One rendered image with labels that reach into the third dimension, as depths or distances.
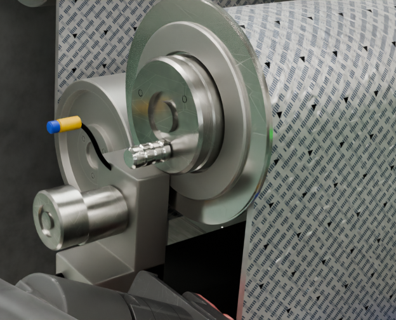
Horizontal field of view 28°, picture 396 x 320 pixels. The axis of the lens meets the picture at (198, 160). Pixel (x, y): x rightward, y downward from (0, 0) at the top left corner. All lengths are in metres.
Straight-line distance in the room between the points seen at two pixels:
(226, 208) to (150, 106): 0.08
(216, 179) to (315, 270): 0.11
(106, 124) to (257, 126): 0.18
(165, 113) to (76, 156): 0.18
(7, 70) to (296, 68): 0.39
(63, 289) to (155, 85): 0.15
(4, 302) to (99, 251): 0.22
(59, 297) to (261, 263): 0.15
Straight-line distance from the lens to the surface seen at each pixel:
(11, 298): 0.36
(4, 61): 0.80
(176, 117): 0.49
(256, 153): 0.47
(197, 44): 0.49
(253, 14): 0.51
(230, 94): 0.47
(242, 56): 0.46
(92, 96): 0.62
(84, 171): 0.65
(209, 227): 1.10
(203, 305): 0.50
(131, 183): 0.53
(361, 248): 0.59
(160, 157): 0.49
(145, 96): 0.51
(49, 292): 0.42
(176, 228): 1.11
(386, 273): 0.63
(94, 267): 0.55
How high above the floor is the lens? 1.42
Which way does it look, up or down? 23 degrees down
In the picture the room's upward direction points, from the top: 4 degrees clockwise
